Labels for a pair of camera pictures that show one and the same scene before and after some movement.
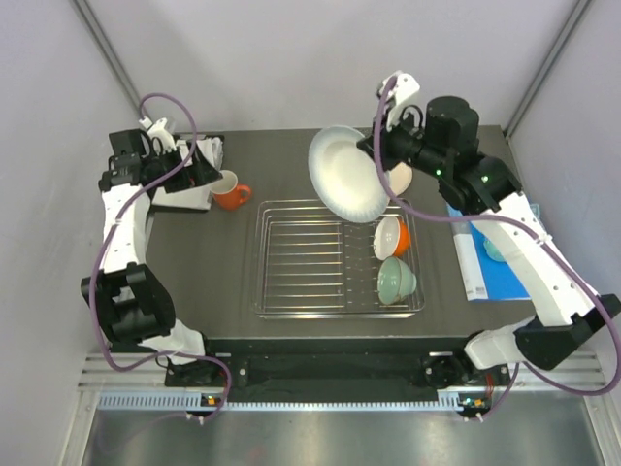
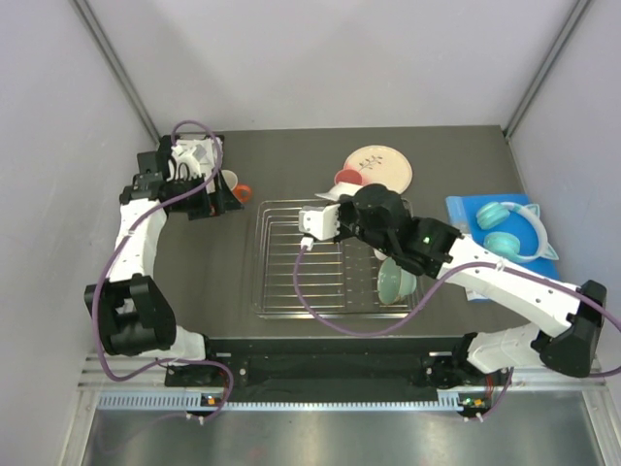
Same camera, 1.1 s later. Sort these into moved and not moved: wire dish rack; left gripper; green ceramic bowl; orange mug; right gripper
Moved: right gripper; left gripper
Not moved: wire dish rack; green ceramic bowl; orange mug
